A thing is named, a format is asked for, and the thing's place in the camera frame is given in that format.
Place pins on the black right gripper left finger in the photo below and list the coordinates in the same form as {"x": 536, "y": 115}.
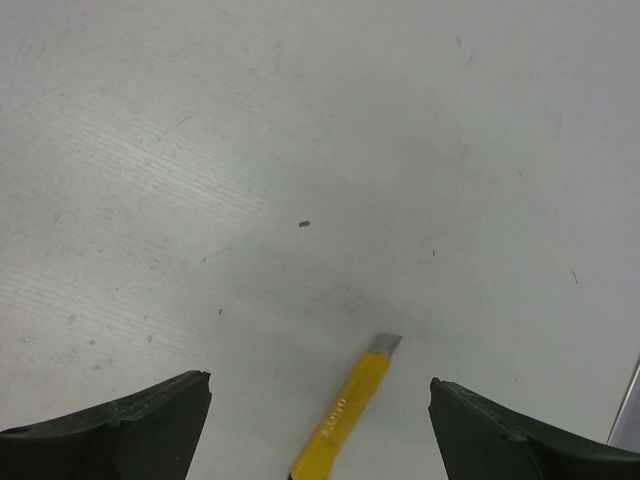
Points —
{"x": 151, "y": 434}

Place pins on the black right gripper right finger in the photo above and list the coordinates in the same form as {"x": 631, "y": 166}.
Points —
{"x": 481, "y": 439}

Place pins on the yellow utility knife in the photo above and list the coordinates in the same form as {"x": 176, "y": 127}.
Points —
{"x": 317, "y": 457}

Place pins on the aluminium table edge rail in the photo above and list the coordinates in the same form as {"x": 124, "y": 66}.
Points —
{"x": 625, "y": 432}

